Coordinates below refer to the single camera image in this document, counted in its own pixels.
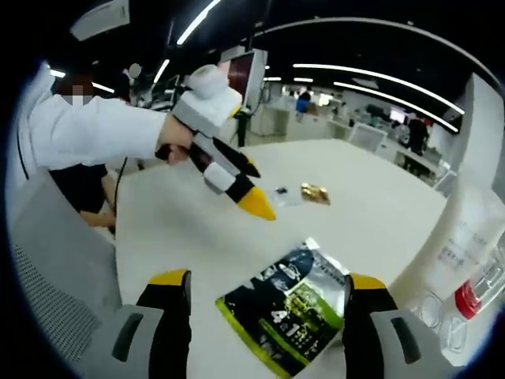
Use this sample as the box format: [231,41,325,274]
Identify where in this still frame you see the short ceiling light bar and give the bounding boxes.
[176,0,223,45]

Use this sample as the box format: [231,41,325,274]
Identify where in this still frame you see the small skincare sample sachet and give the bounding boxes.
[271,186,305,208]

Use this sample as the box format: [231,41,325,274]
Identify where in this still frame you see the white red-banded skincare bottle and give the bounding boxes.
[451,256,505,321]

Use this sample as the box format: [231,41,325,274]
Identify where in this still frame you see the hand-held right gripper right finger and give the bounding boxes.
[342,272,458,379]

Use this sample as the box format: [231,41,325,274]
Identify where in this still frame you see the gold foil skincare sachet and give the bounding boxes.
[300,181,331,206]

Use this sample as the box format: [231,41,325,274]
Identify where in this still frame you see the white office desk row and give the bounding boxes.
[394,145,458,194]

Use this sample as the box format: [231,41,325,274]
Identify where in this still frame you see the person's left hand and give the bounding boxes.
[155,112,196,163]

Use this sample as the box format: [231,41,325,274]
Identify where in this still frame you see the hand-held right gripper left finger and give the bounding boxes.
[77,269,193,379]

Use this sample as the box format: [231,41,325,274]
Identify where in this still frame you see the curved white ceiling trim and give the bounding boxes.
[252,17,494,84]

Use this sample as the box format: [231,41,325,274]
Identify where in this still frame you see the green black skincare packet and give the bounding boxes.
[215,236,352,378]

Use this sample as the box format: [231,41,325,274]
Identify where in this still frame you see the ceiling air conditioner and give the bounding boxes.
[69,0,131,41]

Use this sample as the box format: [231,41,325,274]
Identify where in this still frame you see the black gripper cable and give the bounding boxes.
[112,156,130,223]

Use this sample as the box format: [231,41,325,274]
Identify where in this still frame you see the long ceiling light strip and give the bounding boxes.
[332,80,461,134]
[291,62,466,116]

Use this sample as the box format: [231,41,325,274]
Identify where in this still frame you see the white skincare tube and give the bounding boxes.
[388,173,505,313]

